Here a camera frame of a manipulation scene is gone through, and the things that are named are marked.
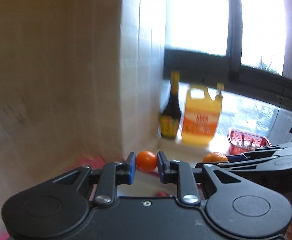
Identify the small orange tangerine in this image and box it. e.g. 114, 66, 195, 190
136, 151, 158, 172

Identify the red plastic container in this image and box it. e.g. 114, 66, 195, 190
228, 128, 271, 155

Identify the white pink-edged quilted mat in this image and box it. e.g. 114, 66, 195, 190
65, 155, 110, 171

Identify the dark soy sauce bottle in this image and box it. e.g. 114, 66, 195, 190
160, 71, 181, 140

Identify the yellow oil jug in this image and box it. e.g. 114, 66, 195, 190
181, 83, 224, 146

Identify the black window frame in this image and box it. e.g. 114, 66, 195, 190
163, 0, 292, 110

